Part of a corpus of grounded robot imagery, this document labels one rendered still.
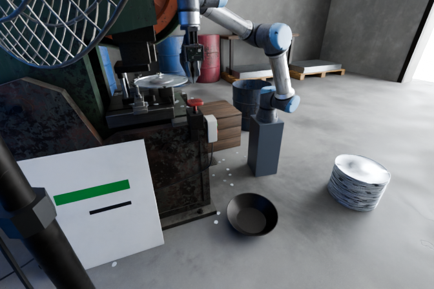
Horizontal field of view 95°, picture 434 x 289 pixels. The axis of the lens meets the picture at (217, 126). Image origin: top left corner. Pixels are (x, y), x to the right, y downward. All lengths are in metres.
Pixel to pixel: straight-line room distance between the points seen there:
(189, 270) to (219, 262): 0.15
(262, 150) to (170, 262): 0.87
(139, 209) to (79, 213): 0.25
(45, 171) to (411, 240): 1.82
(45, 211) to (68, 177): 0.71
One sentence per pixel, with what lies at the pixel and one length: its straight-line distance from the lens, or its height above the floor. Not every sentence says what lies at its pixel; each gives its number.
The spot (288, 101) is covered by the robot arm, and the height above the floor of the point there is 0.64.
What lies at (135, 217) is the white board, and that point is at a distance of 1.16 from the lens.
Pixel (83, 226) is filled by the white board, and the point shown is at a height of 0.23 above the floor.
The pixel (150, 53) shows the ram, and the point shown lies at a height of 0.93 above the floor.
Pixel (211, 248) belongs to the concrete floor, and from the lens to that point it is 1.23.
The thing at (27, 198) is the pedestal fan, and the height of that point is 0.86.
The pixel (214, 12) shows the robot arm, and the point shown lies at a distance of 0.98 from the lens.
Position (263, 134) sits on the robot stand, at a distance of 1.40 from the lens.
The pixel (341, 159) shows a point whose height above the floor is 0.23.
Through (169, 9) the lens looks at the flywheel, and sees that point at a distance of 1.49.
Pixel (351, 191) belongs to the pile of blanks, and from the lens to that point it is 1.51.
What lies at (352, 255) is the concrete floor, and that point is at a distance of 1.38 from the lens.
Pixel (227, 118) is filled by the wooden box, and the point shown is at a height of 0.32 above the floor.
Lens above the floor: 1.05
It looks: 27 degrees down
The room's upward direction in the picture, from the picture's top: 1 degrees counter-clockwise
